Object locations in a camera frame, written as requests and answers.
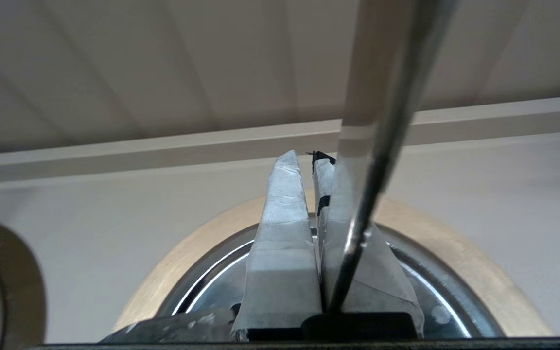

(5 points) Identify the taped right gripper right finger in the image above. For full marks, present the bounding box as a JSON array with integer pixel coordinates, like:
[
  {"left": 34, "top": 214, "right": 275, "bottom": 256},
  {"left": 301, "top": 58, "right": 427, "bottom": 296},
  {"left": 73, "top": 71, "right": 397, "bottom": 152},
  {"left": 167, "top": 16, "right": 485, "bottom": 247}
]
[{"left": 312, "top": 151, "right": 425, "bottom": 338}]

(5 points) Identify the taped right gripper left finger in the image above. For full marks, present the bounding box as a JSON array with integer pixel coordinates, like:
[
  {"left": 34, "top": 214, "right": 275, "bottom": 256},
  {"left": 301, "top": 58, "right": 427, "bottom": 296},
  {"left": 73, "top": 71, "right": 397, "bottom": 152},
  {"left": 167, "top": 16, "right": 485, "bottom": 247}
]
[{"left": 231, "top": 150, "right": 323, "bottom": 341}]

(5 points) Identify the folding steel pot lid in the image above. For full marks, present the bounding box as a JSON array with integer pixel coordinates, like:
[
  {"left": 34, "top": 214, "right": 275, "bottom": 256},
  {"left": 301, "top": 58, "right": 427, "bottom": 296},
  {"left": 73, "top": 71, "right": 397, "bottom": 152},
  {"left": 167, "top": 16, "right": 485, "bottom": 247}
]
[{"left": 100, "top": 224, "right": 504, "bottom": 343}]

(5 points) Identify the steel ladle handle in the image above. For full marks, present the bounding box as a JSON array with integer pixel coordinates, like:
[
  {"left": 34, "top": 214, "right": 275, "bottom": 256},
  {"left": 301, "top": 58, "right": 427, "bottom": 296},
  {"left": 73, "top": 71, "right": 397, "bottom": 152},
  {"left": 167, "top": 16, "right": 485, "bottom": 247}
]
[{"left": 326, "top": 0, "right": 460, "bottom": 313}]

